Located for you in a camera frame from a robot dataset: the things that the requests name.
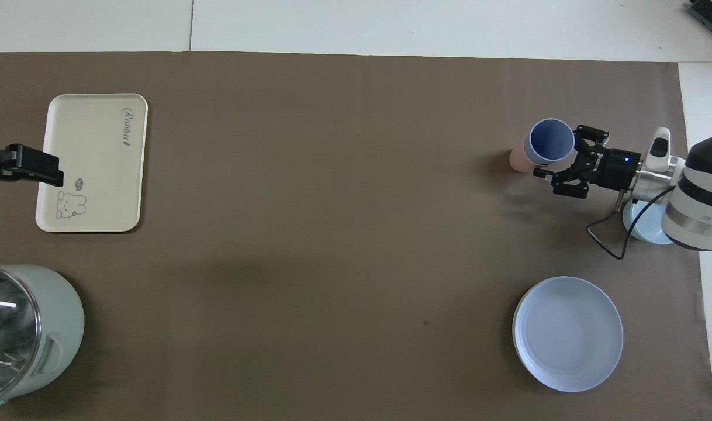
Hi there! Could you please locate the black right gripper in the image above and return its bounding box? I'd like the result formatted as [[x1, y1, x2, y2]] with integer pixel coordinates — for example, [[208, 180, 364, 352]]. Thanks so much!
[[533, 124, 642, 201]]

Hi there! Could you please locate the brown paper table mat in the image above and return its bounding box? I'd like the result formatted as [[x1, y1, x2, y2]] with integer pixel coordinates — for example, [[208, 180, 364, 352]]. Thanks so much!
[[0, 51, 712, 421]]

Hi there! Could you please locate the blue plastic cup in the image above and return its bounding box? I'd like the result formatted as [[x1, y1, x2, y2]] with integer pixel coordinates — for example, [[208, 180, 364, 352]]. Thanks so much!
[[523, 118, 576, 167]]

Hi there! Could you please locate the cream rabbit print tray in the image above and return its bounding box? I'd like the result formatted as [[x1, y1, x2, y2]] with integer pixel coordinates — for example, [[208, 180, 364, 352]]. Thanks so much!
[[35, 93, 149, 233]]

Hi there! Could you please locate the glass pot lid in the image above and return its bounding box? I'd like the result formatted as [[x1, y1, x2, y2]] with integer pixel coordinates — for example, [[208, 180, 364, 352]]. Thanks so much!
[[0, 268, 43, 404]]

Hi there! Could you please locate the pink plastic cup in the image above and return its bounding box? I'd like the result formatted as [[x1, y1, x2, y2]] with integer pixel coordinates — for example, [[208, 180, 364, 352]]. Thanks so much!
[[509, 146, 548, 174]]

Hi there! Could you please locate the light blue bowl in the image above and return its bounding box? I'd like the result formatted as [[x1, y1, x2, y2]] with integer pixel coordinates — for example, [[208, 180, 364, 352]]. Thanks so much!
[[622, 199, 678, 246]]

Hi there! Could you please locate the lavender blue plate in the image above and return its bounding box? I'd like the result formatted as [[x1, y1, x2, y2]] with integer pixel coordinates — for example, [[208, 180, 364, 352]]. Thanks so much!
[[512, 276, 624, 394]]

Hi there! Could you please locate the mint green cooking pot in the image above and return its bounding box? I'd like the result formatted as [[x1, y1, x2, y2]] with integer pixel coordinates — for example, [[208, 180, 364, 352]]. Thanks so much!
[[0, 265, 86, 409]]

